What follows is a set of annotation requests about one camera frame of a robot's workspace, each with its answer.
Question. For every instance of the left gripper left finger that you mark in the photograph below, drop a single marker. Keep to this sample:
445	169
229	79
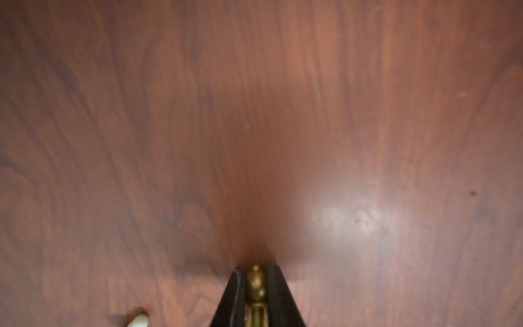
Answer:
231	308

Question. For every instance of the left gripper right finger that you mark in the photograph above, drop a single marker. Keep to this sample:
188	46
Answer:
282	308

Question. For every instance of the gold pawn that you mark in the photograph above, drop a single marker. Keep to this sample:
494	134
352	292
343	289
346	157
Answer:
256	298

